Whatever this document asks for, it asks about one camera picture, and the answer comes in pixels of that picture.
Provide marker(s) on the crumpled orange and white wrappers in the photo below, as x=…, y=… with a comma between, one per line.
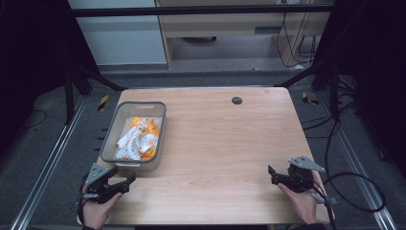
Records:
x=137, y=140

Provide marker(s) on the white cabinet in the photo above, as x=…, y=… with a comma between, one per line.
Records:
x=121, y=41

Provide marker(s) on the black and yellow floor tape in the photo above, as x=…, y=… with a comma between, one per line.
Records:
x=103, y=102
x=309, y=99

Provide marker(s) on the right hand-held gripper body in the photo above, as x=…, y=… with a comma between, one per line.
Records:
x=298, y=179

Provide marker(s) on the black horizontal frame bar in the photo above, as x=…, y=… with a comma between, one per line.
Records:
x=198, y=10

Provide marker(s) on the grey plastic bin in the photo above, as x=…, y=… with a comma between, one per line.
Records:
x=127, y=110

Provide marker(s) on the black metal stand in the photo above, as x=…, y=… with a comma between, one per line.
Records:
x=333, y=92
x=69, y=96

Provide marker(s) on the black curtain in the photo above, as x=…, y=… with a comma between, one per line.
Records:
x=32, y=57
x=379, y=64

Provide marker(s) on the person's left hand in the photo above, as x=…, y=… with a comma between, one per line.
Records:
x=97, y=211

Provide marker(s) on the aluminium floor rail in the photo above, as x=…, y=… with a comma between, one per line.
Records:
x=48, y=166
x=360, y=179

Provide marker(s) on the person's right hand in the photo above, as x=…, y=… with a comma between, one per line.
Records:
x=301, y=204

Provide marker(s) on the light wooden desk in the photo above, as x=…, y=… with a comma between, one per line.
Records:
x=223, y=27

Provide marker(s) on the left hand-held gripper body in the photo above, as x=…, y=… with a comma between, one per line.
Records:
x=99, y=188

